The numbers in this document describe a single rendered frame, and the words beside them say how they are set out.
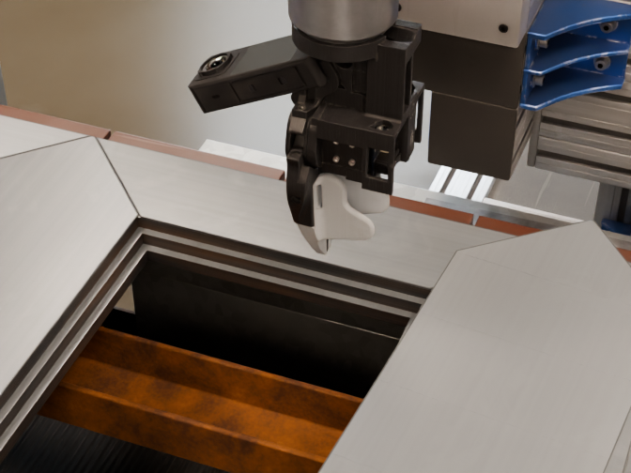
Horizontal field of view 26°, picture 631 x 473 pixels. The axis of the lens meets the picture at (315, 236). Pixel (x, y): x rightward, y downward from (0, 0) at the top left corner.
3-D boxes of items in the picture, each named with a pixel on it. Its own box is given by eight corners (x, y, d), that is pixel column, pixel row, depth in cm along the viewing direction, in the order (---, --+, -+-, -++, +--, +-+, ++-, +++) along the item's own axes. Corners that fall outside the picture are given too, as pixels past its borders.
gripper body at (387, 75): (390, 205, 97) (395, 62, 89) (277, 179, 99) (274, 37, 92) (422, 145, 102) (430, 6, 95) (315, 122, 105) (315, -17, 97)
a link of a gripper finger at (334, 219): (367, 289, 104) (370, 194, 98) (294, 271, 106) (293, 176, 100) (380, 264, 106) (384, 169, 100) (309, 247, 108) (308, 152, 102)
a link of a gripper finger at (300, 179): (306, 238, 101) (305, 143, 95) (286, 234, 101) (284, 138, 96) (329, 202, 104) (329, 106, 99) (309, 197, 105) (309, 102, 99)
